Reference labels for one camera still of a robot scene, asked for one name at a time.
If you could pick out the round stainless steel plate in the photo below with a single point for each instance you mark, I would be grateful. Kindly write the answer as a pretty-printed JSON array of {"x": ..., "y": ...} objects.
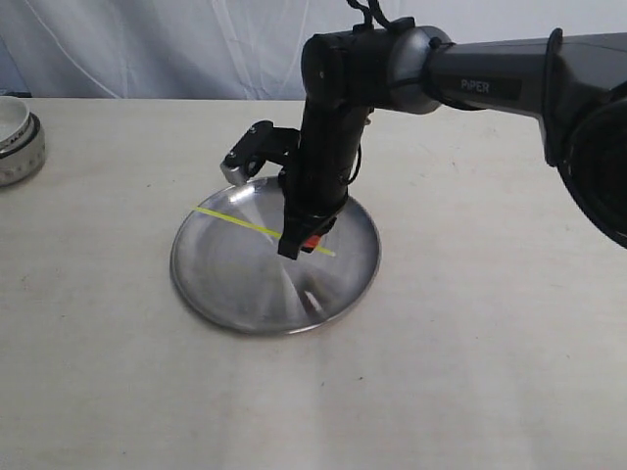
[{"x": 235, "y": 278}]

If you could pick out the white ceramic inner bowl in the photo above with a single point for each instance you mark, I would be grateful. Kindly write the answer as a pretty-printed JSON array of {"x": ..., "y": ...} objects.
[{"x": 14, "y": 114}]

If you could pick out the patterned grey outer bowl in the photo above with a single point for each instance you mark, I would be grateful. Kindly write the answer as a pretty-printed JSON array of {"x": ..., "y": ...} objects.
[{"x": 27, "y": 157}]

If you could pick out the thin yellow straw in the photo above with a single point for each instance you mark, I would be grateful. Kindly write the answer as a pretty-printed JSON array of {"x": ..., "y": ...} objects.
[{"x": 241, "y": 222}]

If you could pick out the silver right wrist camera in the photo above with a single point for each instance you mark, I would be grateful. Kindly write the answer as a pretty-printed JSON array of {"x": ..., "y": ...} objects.
[{"x": 263, "y": 142}]

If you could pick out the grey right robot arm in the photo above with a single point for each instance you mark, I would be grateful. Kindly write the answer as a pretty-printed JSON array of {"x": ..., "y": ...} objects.
[{"x": 574, "y": 86}]

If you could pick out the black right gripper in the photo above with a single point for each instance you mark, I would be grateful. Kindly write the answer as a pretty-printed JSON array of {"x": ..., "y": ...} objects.
[{"x": 317, "y": 179}]

